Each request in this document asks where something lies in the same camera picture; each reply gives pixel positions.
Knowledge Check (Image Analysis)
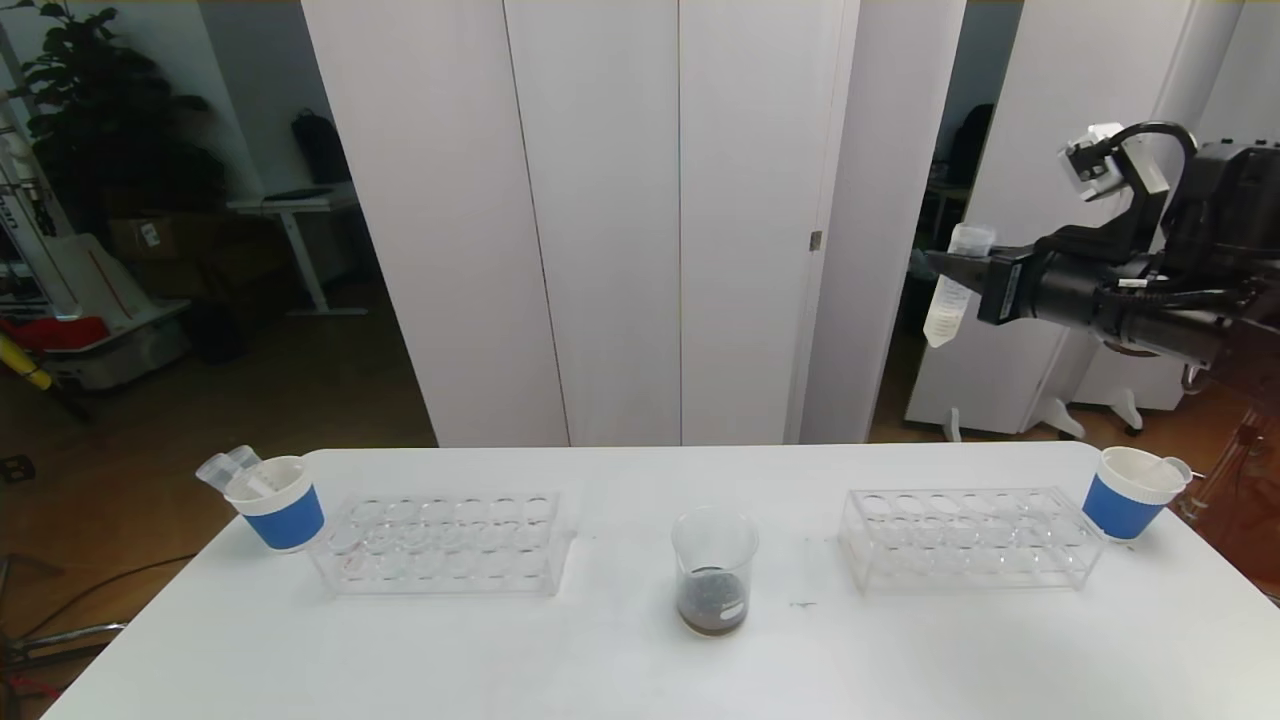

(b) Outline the yellow handled tool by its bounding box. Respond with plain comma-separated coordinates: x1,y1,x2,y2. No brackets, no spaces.
0,333,53,391

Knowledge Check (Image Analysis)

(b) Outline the clear plastic test tube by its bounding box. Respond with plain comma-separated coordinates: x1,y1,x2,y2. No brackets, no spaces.
1130,456,1198,492

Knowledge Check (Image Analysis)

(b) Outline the yellow liquid test tube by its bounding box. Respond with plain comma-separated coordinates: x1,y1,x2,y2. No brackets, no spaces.
922,224,997,349

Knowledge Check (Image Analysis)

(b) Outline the grey metal floor stand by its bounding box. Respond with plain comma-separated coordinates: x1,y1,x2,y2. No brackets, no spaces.
0,620,131,720

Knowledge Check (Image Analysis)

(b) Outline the brown cardboard box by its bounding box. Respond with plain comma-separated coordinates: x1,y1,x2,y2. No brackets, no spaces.
108,215,201,263

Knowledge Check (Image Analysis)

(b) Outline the black office chair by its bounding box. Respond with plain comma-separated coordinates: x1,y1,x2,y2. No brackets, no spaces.
925,104,997,201

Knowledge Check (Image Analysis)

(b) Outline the white folding partition screen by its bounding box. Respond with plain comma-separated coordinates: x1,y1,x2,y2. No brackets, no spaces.
301,0,967,448
905,0,1280,441

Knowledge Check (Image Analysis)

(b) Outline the clear acrylic test tube rack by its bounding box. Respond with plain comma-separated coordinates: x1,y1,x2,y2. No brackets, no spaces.
310,490,579,598
838,487,1107,595

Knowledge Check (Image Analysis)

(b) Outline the red liquid test tube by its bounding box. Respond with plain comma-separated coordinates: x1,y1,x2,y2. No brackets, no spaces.
228,445,269,498

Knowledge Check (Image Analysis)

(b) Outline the black backpack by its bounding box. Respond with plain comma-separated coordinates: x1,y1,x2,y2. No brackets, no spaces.
292,110,353,186

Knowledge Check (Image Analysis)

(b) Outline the blue liquid test tube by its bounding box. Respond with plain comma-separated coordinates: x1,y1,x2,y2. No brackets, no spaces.
196,454,263,498

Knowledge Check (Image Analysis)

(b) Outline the black camera cable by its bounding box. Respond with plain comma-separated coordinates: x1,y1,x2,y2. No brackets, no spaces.
1100,121,1199,201

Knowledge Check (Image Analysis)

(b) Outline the clear tube frame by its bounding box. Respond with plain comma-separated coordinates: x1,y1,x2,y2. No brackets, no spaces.
1180,380,1280,521

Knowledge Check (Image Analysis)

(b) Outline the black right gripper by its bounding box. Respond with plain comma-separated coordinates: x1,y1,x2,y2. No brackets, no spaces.
925,244,1103,329

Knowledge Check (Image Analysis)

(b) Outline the blue white paper cup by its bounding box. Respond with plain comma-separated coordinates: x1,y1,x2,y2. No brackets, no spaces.
224,456,327,554
1082,447,1187,542

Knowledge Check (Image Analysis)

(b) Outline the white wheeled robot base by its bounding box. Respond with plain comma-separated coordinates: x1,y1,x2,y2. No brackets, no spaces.
0,95,193,393

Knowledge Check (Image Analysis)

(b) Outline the dark green potted plant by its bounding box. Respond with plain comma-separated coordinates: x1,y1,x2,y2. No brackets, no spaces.
5,0,226,241

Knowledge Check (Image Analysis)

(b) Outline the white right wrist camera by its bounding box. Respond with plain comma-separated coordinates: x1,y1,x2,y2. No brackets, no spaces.
1060,123,1169,203

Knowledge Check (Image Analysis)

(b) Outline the white standing desk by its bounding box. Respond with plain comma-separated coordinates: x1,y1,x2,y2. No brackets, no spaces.
228,190,369,319

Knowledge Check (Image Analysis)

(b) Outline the clear glass beaker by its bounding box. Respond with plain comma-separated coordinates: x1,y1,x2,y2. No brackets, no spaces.
671,507,761,639

